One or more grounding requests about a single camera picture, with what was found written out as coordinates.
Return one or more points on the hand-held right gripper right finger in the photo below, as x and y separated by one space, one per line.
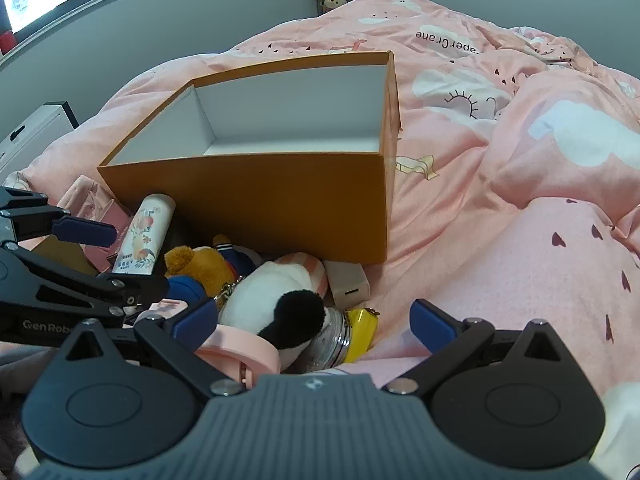
430 325

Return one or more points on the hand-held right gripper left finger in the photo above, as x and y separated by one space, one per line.
192 317

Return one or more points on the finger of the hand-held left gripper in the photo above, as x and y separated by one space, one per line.
75 281
87 231

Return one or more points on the small khaki cardboard box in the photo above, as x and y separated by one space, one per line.
55 255

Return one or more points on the pink picture box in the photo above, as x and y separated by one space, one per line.
100 200

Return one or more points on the pink selfie stick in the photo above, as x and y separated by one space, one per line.
235 342

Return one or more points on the white floral bottle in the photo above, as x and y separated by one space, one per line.
142 235

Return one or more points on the brown bear plush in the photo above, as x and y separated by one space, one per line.
200 260

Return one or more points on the black and white cow plush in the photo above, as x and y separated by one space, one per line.
265 295

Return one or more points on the round glitter jar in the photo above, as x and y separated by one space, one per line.
330 340

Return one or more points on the orange cardboard box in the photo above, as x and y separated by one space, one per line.
250 200

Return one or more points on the small yellow case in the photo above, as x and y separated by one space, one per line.
362 335

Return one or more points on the small white charger block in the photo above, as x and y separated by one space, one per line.
347 280

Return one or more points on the pink printed blanket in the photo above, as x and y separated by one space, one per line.
500 260

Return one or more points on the white cabinet with black edge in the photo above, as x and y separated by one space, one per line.
35 130

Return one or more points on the small red object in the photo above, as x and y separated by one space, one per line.
6 41

